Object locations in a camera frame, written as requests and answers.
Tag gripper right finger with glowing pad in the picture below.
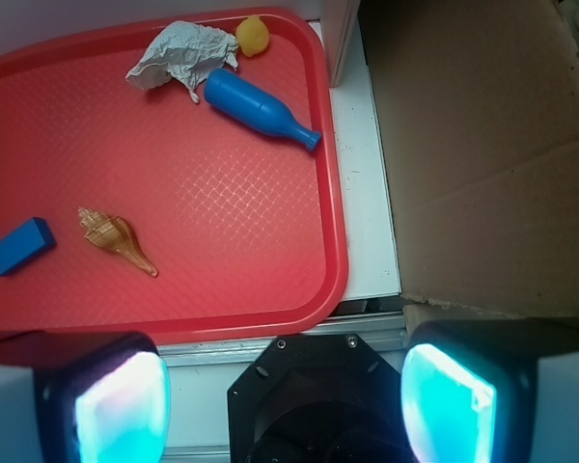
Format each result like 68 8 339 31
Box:
400 317 579 462

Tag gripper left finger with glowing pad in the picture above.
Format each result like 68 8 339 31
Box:
0 331 170 462

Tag blue plastic bottle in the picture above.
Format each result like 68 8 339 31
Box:
204 68 321 151

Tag blue rectangular block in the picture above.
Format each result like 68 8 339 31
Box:
0 217 56 277

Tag brown spiral seashell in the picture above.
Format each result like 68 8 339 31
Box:
77 207 158 278

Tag red plastic tray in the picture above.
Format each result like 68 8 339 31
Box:
0 8 348 344

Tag brown cardboard box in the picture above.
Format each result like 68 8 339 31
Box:
359 1 579 316

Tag crumpled white paper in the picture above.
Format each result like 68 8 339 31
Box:
125 20 238 104

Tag yellow rubber duck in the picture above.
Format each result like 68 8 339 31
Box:
235 14 270 57

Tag black octagonal mount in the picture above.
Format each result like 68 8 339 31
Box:
227 333 414 462

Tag white wall panel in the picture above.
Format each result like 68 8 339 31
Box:
319 0 361 88

